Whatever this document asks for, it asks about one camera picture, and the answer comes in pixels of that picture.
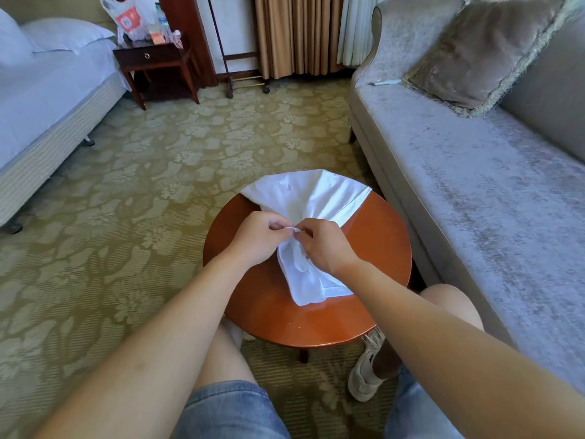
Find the person's right hand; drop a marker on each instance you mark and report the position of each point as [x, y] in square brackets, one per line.
[327, 247]

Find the person's left hand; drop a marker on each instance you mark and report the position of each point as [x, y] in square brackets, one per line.
[258, 237]

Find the white T-shirt dark print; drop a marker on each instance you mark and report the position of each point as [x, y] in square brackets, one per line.
[311, 201]

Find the person's right forearm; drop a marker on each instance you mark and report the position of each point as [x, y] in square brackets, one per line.
[475, 361]

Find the person's left forearm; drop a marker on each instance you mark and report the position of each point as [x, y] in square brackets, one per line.
[137, 370]

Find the person's right leg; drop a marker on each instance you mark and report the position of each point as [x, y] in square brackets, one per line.
[452, 306]

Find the round wooden table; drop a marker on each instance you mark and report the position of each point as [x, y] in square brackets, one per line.
[375, 260]

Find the white sneaker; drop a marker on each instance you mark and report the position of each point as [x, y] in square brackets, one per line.
[236, 333]
[366, 370]

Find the grey velvet chaise sofa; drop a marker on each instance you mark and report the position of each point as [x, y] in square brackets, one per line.
[475, 178]

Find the black valet stand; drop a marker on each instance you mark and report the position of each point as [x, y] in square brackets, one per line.
[239, 73]

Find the small white flat object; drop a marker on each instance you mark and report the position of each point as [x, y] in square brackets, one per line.
[386, 82]

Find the blue denim shorts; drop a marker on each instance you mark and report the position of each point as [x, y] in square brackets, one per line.
[238, 411]

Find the beige curtain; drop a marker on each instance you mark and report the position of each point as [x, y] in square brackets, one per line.
[297, 32]

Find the dark wooden nightstand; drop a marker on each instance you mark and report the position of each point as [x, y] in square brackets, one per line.
[151, 55]

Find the white sheer curtain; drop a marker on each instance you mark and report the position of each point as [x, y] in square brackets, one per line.
[356, 27]

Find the plain white plastic bag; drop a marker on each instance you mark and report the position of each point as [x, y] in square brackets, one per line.
[157, 18]

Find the white bed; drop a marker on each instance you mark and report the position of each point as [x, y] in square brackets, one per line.
[41, 114]

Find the brown fringed cushion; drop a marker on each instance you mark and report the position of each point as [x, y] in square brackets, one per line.
[484, 50]

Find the white plastic bag red print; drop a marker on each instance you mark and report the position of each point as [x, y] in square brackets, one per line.
[128, 18]

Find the white pillow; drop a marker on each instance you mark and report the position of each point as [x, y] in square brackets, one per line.
[64, 33]

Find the white duvet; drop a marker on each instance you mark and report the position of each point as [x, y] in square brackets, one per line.
[14, 41]

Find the dark wooden wall panel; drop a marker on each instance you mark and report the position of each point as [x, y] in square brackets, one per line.
[187, 32]

